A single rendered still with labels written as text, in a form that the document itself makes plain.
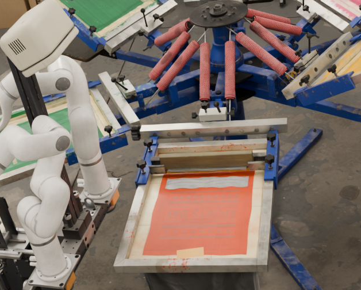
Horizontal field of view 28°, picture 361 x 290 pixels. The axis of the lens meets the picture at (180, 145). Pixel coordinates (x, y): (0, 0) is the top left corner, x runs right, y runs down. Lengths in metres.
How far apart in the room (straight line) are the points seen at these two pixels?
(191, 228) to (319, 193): 1.70
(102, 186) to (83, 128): 0.33
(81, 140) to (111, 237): 1.85
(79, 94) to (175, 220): 0.69
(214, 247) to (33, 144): 0.92
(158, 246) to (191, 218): 0.19
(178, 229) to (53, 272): 0.59
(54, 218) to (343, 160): 2.71
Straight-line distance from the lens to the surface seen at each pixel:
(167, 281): 2.94
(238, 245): 2.80
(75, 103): 2.65
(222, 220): 2.92
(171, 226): 2.94
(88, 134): 2.63
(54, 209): 2.35
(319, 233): 4.21
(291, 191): 4.51
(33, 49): 2.21
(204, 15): 3.69
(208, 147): 3.28
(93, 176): 2.82
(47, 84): 2.52
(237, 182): 3.09
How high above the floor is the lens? 2.88
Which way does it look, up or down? 35 degrees down
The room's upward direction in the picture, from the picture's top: 11 degrees counter-clockwise
